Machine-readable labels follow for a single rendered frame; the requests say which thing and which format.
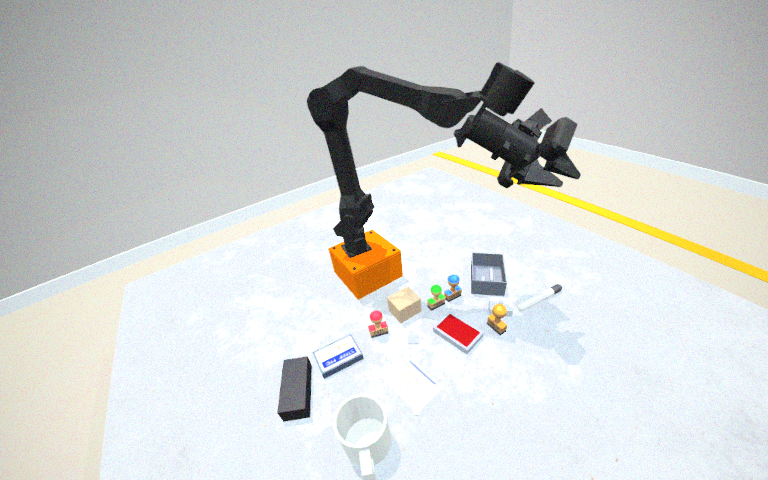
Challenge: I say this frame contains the white mug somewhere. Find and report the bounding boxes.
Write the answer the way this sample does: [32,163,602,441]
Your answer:
[333,394,392,480]

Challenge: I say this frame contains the wooden stamp with green top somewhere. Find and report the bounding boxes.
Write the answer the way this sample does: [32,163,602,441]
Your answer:
[427,285,445,310]

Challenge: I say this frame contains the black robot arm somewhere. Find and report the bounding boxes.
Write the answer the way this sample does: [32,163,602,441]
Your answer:
[307,62,535,258]

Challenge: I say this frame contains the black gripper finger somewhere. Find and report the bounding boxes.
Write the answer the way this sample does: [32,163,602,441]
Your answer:
[543,153,581,180]
[517,159,563,188]

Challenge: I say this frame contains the yellow rubber stamp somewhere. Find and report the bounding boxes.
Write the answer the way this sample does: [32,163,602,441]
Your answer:
[486,303,507,336]

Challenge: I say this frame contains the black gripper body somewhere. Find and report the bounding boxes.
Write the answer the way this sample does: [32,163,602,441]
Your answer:
[488,117,578,188]

